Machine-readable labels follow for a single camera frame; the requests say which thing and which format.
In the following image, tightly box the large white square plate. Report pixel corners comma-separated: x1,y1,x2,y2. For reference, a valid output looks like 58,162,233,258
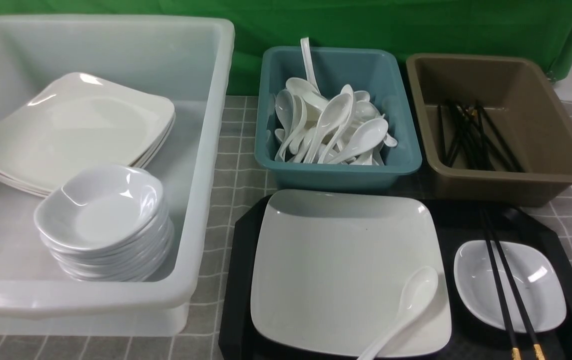
251,189,452,359

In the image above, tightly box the white spoon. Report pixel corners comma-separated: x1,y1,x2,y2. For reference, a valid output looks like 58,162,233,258
303,91,354,164
358,266,439,360
276,89,294,162
324,117,388,164
300,37,321,94

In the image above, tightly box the small white dish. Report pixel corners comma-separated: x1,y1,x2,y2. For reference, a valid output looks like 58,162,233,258
453,240,567,333

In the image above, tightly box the black chopstick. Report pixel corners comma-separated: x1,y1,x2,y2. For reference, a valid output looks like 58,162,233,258
482,209,546,360
479,208,521,360

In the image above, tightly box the upright white spoon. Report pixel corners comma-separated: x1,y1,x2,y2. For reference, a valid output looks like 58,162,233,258
300,37,321,94

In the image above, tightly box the teal plastic bin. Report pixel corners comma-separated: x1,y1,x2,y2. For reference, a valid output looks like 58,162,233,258
255,46,423,194

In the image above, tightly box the stack of white bowls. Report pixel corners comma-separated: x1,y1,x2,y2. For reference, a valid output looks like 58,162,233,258
34,164,175,282

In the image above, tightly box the pile of black chopsticks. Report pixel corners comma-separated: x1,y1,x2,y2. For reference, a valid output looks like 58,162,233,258
437,99,525,173

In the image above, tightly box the large white plastic tub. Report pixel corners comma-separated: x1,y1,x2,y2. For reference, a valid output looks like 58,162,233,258
0,14,235,337

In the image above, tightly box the stack of white square plates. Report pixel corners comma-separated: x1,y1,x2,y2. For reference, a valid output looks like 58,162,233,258
0,72,175,198

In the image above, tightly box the brown plastic bin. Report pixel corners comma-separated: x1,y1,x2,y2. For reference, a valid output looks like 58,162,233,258
405,54,572,207

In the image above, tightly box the grey checkered tablecloth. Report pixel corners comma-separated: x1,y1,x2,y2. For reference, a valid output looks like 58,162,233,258
0,96,572,360

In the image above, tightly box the green backdrop cloth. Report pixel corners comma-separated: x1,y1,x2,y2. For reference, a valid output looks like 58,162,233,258
0,0,572,96

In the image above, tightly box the black serving tray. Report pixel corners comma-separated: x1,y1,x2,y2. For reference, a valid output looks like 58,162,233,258
219,196,572,360

